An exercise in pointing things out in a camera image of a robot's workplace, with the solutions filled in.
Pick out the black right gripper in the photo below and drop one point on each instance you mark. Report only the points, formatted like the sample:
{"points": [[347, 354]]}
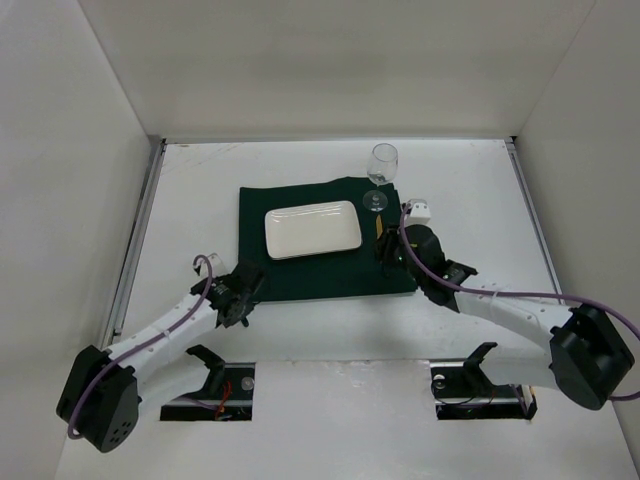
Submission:
{"points": [[388, 247]]}

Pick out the aluminium table rail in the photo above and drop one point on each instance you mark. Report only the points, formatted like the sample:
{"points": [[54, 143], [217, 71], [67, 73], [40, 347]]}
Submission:
{"points": [[113, 325], [510, 143]]}

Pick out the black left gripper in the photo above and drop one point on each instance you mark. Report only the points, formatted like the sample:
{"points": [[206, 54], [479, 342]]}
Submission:
{"points": [[248, 279]]}

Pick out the right aluminium table rail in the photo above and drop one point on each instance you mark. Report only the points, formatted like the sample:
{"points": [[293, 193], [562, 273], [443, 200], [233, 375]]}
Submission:
{"points": [[510, 143]]}

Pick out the white rectangular plate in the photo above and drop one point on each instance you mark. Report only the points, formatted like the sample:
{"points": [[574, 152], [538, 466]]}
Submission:
{"points": [[313, 229]]}

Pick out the gold knife green handle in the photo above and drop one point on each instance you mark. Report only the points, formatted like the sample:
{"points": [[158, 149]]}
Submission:
{"points": [[379, 226]]}

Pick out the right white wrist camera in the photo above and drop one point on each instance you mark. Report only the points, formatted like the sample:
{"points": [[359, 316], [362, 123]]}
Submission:
{"points": [[418, 212]]}

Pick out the clear wine glass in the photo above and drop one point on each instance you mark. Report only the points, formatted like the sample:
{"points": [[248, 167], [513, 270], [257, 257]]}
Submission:
{"points": [[381, 170]]}

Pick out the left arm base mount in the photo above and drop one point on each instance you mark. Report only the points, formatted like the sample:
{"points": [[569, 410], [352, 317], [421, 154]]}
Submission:
{"points": [[226, 395]]}

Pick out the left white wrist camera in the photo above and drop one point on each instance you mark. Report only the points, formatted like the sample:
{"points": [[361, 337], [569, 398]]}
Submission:
{"points": [[218, 266]]}

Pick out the left aluminium table rail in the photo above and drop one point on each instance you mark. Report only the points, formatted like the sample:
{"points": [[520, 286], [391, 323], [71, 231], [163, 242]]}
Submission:
{"points": [[113, 325]]}

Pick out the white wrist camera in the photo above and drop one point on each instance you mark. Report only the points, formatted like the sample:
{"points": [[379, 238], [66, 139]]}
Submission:
{"points": [[418, 212], [218, 266]]}

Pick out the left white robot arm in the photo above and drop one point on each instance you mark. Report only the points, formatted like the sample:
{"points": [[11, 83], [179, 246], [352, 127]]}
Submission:
{"points": [[107, 390]]}

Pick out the dark green cloth napkin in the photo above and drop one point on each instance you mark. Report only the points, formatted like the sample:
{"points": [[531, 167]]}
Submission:
{"points": [[333, 275]]}

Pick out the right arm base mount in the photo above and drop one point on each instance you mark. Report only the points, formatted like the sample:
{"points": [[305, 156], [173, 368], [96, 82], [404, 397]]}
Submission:
{"points": [[462, 391]]}

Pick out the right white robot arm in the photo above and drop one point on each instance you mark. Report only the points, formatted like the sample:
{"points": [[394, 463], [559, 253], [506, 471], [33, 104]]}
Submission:
{"points": [[580, 352]]}

